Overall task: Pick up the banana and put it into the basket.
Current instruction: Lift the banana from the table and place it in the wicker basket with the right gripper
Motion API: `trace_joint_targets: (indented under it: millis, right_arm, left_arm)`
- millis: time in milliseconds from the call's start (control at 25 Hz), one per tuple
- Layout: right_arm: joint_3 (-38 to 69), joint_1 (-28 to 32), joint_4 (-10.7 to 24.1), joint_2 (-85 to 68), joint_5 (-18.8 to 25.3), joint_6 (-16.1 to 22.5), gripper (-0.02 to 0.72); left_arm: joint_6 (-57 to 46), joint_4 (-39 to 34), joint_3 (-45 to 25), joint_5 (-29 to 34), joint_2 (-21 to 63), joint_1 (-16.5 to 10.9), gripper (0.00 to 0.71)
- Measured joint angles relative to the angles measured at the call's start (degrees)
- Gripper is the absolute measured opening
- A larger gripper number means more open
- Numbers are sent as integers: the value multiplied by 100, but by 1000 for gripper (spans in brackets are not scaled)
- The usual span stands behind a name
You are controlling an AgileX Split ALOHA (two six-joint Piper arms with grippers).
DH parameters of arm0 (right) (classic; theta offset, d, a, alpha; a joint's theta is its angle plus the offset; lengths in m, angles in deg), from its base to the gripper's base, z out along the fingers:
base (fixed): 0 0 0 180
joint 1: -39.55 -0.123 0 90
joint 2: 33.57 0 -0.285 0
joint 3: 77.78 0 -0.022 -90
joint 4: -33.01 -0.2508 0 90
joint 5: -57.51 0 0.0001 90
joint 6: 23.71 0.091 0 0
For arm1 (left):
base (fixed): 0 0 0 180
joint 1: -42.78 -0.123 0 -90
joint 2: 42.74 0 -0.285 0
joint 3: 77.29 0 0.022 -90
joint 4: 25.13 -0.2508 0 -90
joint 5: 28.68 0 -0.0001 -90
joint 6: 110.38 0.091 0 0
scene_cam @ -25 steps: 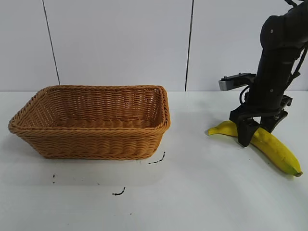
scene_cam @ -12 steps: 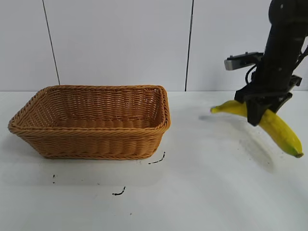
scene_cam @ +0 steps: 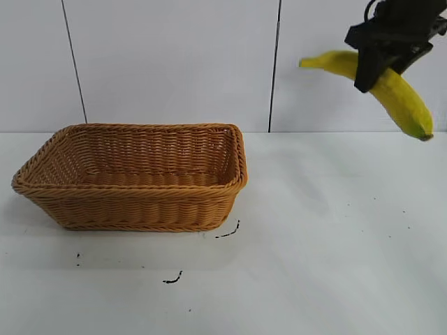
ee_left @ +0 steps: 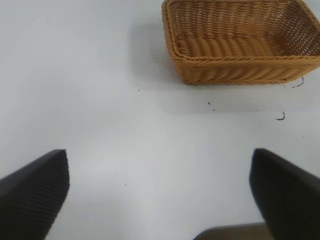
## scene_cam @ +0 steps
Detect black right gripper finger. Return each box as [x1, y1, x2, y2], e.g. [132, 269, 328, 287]
[388, 42, 434, 75]
[353, 46, 400, 94]

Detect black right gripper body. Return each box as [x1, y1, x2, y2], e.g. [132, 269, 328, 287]
[344, 0, 447, 50]

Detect yellow banana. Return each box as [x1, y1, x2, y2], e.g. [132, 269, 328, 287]
[299, 50, 434, 142]

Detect brown wicker basket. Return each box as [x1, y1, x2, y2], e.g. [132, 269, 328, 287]
[12, 121, 249, 233]

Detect black cable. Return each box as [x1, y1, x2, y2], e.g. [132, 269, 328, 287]
[363, 0, 378, 22]

